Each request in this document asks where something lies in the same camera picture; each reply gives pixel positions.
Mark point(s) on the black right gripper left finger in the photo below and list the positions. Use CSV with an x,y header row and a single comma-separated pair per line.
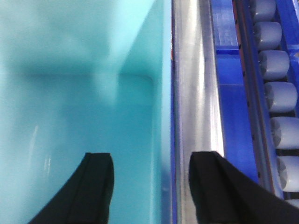
x,y
85,198

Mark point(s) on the light teal plastic bin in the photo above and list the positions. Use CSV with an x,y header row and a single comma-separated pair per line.
x,y
80,76

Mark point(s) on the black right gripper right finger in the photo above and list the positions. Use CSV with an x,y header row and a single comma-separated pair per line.
x,y
224,195

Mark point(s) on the small blue bin below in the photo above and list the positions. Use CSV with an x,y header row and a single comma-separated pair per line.
x,y
238,144

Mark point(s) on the white roller conveyor track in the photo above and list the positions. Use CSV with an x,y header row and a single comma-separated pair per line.
x,y
280,98

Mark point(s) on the steel conveyor side rail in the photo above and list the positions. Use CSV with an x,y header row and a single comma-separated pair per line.
x,y
196,101

